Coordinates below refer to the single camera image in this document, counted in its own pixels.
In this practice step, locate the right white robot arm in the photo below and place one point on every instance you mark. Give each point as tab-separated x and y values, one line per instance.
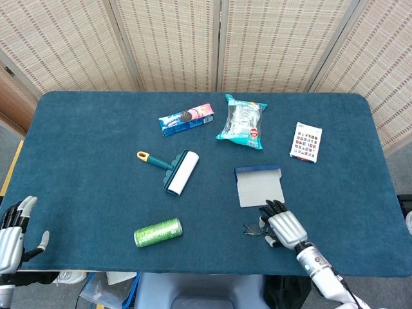
318	270

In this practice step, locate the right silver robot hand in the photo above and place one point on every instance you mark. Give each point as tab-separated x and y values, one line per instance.
286	228

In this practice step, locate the white sneaker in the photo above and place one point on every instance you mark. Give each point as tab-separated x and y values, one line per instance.
69	277

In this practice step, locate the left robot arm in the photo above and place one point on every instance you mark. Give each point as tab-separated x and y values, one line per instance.
4	296

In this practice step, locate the blue pink cookie box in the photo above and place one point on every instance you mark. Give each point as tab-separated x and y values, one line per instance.
186	119

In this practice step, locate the blue tablecloth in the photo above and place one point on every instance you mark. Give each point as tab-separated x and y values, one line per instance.
96	193

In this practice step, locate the black wire eyeglasses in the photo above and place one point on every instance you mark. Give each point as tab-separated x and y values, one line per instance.
254	233

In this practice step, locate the green drink can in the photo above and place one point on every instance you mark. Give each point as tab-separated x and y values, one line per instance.
157	232

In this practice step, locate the clear plastic bag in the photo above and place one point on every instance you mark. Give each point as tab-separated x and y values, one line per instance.
99	291

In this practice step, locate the woven folding screen panel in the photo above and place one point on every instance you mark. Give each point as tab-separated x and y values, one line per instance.
170	42
64	42
383	64
277	42

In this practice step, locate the black bag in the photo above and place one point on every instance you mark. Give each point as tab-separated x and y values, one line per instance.
286	291

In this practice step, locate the white notebook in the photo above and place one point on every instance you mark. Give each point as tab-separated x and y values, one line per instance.
120	277

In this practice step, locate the white patterned card pack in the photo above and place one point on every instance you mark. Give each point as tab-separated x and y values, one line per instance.
305	143

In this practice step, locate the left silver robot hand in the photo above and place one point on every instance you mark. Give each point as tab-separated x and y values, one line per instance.
9	244

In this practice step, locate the grey glasses case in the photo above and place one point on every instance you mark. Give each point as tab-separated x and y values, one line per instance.
257	190

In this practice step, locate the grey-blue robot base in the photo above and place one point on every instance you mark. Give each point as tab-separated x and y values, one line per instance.
199	289

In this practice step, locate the teal lint roller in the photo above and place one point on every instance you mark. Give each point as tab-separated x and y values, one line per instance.
183	172

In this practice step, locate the black box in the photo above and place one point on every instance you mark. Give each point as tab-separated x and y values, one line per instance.
405	203

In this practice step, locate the teal plastic cutlery bag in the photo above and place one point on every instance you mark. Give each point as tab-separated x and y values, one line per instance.
239	125

